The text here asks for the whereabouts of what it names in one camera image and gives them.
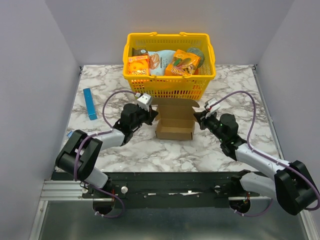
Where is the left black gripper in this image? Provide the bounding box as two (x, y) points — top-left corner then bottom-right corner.
(131, 104), (159, 131)

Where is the green round scrubber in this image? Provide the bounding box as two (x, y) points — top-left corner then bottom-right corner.
(187, 47), (205, 69)

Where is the brown cardboard box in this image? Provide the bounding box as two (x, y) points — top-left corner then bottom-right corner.
(152, 98), (200, 141)

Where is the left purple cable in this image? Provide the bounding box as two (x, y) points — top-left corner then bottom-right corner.
(73, 90), (141, 219)

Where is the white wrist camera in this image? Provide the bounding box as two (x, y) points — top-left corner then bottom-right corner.
(204, 98), (220, 118)
(135, 92), (153, 112)

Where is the small blue box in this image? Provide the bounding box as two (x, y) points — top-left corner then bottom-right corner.
(66, 131), (74, 138)

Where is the orange gummy candy bag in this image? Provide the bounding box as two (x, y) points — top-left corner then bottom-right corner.
(164, 49), (200, 77)

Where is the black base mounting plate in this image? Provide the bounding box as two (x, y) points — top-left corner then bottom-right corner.
(82, 171), (276, 210)

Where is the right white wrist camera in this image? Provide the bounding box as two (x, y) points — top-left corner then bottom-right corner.
(204, 98), (220, 118)

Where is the light blue chips bag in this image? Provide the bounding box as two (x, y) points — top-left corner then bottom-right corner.
(148, 50), (175, 76)

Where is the long blue box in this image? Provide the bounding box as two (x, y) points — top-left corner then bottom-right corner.
(83, 88), (98, 121)

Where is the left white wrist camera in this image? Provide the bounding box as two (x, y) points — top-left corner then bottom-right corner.
(135, 92), (153, 112)

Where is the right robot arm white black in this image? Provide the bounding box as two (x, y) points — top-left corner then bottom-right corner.
(194, 110), (320, 216)

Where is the dark brown packet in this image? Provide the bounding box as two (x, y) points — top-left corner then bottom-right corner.
(131, 48), (149, 57)

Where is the yellow plastic shopping basket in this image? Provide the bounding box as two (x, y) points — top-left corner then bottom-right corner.
(122, 32), (216, 100)

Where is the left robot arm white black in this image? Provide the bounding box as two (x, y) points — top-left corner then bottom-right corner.
(55, 103), (158, 198)

